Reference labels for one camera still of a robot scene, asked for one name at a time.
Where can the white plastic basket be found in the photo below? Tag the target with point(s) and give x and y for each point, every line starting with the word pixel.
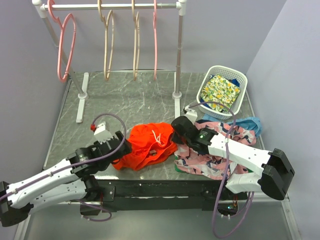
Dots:
pixel 229 74

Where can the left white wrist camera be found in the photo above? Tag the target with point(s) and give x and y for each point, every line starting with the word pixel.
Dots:
pixel 101 132

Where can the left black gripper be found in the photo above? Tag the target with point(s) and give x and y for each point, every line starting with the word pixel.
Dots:
pixel 127 150

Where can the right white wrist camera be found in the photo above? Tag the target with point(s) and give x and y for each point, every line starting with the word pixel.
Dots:
pixel 190 113

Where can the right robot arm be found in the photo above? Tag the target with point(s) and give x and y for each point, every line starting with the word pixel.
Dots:
pixel 271 171

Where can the light blue garment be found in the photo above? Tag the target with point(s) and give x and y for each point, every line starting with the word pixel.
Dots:
pixel 248 123

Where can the beige hanger left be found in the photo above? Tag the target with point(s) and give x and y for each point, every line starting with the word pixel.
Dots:
pixel 109 39

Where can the beige hanger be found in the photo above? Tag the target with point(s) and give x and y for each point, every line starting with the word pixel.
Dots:
pixel 136 50
pixel 109 39

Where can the beige hanger right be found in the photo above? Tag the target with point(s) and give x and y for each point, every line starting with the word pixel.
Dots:
pixel 136 50

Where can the blue cloth in basket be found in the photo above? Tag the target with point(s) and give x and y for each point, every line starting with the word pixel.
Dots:
pixel 235 82

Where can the white clothes rack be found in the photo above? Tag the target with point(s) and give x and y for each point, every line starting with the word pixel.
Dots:
pixel 57 27

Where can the lemon print cloth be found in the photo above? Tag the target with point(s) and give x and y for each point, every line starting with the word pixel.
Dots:
pixel 219 93

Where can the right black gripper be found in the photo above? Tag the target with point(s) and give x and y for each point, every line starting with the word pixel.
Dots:
pixel 175 139

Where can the pink patterned garment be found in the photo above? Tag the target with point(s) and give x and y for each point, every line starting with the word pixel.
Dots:
pixel 212 167

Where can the orange shorts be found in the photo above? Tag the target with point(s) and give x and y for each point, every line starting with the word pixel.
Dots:
pixel 151 144

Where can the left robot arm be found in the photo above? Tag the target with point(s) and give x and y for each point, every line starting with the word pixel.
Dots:
pixel 73 178

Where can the black base bar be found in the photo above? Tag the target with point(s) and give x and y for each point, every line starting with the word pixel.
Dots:
pixel 134 195

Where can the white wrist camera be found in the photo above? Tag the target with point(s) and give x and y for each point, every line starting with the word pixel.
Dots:
pixel 190 113
pixel 101 132

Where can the green tray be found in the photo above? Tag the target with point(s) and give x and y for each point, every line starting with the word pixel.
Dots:
pixel 178 168

